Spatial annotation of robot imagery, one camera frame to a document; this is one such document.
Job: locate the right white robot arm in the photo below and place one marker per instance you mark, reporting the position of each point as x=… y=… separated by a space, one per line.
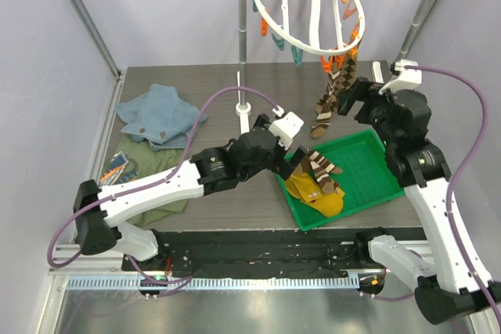
x=456 y=283

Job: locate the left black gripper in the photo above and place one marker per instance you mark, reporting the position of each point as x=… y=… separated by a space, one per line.
x=282 y=168

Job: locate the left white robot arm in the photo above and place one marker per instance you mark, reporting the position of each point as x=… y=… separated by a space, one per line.
x=103 y=213

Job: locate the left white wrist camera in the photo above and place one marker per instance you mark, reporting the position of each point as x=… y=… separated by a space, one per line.
x=285 y=127

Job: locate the brown striped sock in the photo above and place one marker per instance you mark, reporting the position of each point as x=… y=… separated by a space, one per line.
x=326 y=107
x=316 y=163

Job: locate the blue cloth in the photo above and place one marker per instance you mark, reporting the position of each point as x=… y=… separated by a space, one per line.
x=159 y=117

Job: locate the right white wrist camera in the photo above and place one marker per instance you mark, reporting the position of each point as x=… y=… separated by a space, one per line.
x=408 y=77

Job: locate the white round clip hanger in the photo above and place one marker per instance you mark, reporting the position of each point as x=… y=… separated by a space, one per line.
x=313 y=44

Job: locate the brown argyle sock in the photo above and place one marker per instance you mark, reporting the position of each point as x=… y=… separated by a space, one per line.
x=344 y=77

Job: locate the yellow sock with patch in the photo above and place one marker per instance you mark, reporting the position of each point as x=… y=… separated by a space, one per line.
x=329 y=205

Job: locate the green t-shirt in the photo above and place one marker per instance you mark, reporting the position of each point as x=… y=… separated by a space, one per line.
x=134 y=160

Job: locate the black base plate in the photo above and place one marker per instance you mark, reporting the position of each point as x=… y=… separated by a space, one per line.
x=264 y=254

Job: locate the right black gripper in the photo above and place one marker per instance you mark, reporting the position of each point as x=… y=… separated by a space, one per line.
x=362 y=100

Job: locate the green plastic tray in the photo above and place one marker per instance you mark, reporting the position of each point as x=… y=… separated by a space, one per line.
x=366 y=180

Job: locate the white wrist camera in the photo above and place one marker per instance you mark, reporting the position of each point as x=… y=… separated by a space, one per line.
x=285 y=127
x=408 y=77

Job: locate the white slotted cable duct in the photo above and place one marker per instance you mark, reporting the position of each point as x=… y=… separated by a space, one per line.
x=133 y=282

